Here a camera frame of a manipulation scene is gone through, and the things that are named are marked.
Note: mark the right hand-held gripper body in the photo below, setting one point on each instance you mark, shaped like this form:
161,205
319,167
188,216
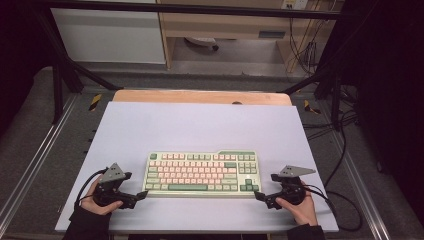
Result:
291,191

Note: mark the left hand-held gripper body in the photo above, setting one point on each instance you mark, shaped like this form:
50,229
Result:
111,175

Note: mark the cream pink green keyboard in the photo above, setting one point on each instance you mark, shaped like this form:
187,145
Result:
200,173

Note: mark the person's right hand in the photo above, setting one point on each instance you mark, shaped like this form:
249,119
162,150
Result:
305,211

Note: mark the person's left hand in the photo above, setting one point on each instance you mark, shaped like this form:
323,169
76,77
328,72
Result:
96,209

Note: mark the yellow black striped tape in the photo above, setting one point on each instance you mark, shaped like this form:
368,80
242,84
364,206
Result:
310,107
95,102

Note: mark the pale lavender board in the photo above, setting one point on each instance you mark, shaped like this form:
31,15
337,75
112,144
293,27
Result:
200,130

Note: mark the wooden table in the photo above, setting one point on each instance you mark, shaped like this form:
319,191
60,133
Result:
186,97

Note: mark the white cabinet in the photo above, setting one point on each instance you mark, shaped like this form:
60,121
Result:
106,36

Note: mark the black curtain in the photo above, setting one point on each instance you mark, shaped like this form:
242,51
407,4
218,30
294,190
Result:
16,50
393,83

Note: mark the office chair base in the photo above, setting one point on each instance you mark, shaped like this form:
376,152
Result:
201,41

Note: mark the light wooden desk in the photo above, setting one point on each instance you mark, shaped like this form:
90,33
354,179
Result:
226,25

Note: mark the white power strip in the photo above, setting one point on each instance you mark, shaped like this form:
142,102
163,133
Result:
295,4

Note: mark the aluminium rail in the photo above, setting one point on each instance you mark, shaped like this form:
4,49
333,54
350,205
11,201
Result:
40,156
363,190

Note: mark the black frame leg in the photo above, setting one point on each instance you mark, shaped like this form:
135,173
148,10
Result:
58,86
335,83

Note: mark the black frame crossbar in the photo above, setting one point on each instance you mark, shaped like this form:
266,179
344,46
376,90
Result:
200,9

